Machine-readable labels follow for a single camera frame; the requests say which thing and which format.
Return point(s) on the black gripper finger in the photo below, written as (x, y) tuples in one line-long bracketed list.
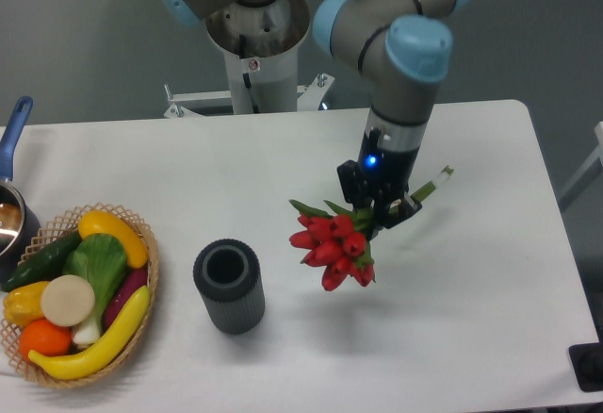
[(355, 187), (389, 214)]

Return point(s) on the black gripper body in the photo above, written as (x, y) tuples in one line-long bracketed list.
[(386, 172)]

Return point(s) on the red tulip bouquet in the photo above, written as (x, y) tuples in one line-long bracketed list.
[(339, 240)]

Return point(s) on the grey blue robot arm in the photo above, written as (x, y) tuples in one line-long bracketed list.
[(401, 46)]

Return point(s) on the dark grey ribbed vase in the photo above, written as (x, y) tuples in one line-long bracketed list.
[(227, 275)]

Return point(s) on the purple sweet potato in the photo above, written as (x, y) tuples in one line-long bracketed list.
[(133, 281)]

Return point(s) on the black device at table edge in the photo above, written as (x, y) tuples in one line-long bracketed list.
[(586, 360)]

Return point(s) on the yellow squash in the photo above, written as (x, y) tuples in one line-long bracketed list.
[(102, 222)]

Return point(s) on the green bok choy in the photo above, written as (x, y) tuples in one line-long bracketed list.
[(101, 260)]

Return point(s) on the yellow banana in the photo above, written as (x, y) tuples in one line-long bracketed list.
[(105, 349)]

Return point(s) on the woven wicker basket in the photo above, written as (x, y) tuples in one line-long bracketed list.
[(64, 225)]

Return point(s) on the beige round disc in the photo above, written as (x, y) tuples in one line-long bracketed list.
[(67, 300)]

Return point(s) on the green cucumber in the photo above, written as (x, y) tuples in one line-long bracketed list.
[(44, 265)]

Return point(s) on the orange fruit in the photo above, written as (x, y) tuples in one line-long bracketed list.
[(45, 338)]

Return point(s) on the yellow bell pepper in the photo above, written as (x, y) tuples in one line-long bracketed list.
[(22, 306)]

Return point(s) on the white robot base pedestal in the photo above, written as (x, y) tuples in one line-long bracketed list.
[(260, 48)]

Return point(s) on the white frame at right edge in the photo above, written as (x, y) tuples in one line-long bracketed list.
[(587, 172)]

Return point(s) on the blue handled saucepan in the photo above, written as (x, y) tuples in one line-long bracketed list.
[(19, 224)]

